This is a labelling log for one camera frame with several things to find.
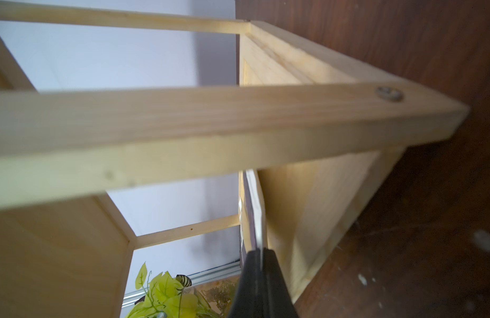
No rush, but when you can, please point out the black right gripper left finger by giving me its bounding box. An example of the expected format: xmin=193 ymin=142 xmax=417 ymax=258
xmin=228 ymin=250 xmax=263 ymax=318

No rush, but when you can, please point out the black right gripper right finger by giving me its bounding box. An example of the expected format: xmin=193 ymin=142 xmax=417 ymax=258
xmin=262 ymin=249 xmax=299 ymax=318

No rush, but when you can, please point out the light wooden two-tier shelf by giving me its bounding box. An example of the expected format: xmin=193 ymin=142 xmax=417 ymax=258
xmin=0 ymin=1 xmax=469 ymax=317

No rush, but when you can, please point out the amber transparent plastic vase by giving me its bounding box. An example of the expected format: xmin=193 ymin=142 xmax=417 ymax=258
xmin=186 ymin=276 xmax=240 ymax=317

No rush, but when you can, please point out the artificial green leafy plant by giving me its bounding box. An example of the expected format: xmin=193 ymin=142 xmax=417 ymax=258
xmin=127 ymin=264 xmax=220 ymax=318

